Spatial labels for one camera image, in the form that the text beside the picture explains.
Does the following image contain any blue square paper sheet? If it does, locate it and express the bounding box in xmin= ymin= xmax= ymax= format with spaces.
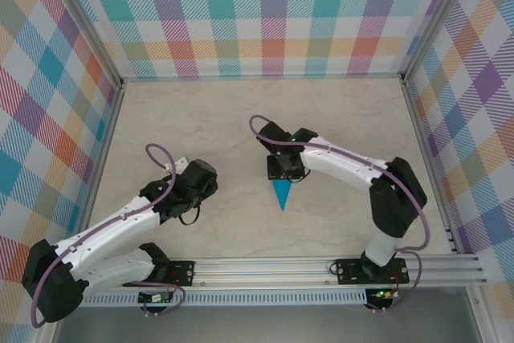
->
xmin=270 ymin=178 xmax=292 ymax=213

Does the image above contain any left small circuit board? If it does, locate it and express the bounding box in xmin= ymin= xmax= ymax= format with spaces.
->
xmin=137 ymin=292 xmax=174 ymax=304

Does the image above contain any small circuit board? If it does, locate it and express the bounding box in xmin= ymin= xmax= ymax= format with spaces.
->
xmin=369 ymin=288 xmax=402 ymax=300
xmin=137 ymin=292 xmax=174 ymax=304

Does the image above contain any grey metal plate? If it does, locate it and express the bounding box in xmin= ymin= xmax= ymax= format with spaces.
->
xmin=51 ymin=305 xmax=485 ymax=343

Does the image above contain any right small circuit board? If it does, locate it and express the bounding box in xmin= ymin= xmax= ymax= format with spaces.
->
xmin=369 ymin=288 xmax=402 ymax=300

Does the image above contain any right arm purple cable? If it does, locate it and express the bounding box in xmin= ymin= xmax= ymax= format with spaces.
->
xmin=247 ymin=113 xmax=430 ymax=315

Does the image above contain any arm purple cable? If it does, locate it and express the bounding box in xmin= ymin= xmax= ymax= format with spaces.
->
xmin=247 ymin=113 xmax=430 ymax=315
xmin=31 ymin=143 xmax=188 ymax=327

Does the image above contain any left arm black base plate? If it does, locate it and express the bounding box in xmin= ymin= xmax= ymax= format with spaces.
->
xmin=132 ymin=259 xmax=196 ymax=288

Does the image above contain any aluminium table edge rail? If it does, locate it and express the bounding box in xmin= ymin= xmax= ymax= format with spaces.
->
xmin=71 ymin=84 xmax=126 ymax=259
xmin=401 ymin=80 xmax=463 ymax=255
xmin=120 ymin=72 xmax=406 ymax=84

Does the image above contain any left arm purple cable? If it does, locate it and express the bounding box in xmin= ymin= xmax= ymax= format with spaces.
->
xmin=31 ymin=143 xmax=188 ymax=327

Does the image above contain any long aluminium mounting rail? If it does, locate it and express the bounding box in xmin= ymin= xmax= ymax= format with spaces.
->
xmin=43 ymin=255 xmax=489 ymax=290

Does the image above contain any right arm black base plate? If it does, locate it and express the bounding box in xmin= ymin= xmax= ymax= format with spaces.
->
xmin=335 ymin=258 xmax=410 ymax=286

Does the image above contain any slotted grey cable duct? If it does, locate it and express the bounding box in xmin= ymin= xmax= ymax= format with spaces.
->
xmin=63 ymin=288 xmax=369 ymax=307

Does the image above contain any aluminium frame post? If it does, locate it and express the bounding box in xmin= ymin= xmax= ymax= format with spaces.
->
xmin=42 ymin=0 xmax=124 ymax=89
xmin=400 ymin=0 xmax=483 ymax=85

